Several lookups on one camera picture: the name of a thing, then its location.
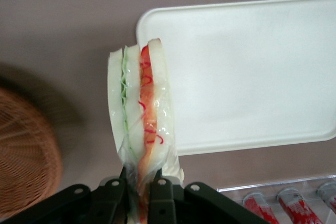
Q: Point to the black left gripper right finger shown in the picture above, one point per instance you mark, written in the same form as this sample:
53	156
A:
161	200

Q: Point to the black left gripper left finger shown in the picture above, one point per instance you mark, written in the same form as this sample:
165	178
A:
110	200

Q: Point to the triangle sandwich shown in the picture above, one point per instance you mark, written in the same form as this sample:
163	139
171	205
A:
157	90

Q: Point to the round brown wicker basket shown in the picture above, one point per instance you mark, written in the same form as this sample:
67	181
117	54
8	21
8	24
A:
23	142

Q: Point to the cream rectangular tray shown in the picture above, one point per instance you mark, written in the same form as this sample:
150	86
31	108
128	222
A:
249	77

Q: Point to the clear acrylic bottle rack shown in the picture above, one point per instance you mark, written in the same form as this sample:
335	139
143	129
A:
231	195

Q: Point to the red cola bottle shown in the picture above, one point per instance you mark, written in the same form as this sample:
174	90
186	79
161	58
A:
260	208
328	195
299	205

